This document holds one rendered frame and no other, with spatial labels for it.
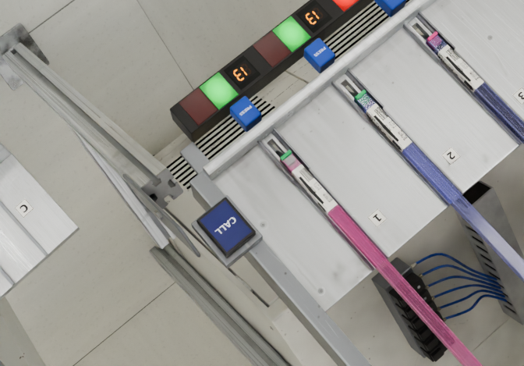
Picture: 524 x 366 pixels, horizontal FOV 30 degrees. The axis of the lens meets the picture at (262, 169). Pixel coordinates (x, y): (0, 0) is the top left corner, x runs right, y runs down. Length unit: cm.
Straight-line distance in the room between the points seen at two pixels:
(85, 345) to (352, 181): 102
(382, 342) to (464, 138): 45
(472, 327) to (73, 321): 79
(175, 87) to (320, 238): 84
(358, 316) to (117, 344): 73
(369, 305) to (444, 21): 46
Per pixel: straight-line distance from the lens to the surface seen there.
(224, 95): 112
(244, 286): 141
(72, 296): 193
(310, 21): 116
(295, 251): 106
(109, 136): 130
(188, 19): 182
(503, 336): 163
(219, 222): 102
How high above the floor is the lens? 162
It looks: 54 degrees down
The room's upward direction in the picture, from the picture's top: 126 degrees clockwise
